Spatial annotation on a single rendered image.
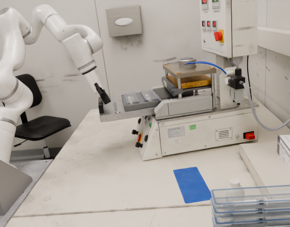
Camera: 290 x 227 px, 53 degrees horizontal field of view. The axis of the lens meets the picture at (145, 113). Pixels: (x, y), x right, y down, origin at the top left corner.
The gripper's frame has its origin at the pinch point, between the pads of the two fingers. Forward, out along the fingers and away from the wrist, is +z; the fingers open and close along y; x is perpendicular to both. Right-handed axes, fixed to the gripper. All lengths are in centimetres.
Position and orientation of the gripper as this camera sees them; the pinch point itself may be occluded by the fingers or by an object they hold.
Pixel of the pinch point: (106, 99)
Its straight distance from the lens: 137.2
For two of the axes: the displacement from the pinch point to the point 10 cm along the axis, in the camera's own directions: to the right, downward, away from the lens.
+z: 4.4, 8.3, 3.3
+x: 8.8, -4.7, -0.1
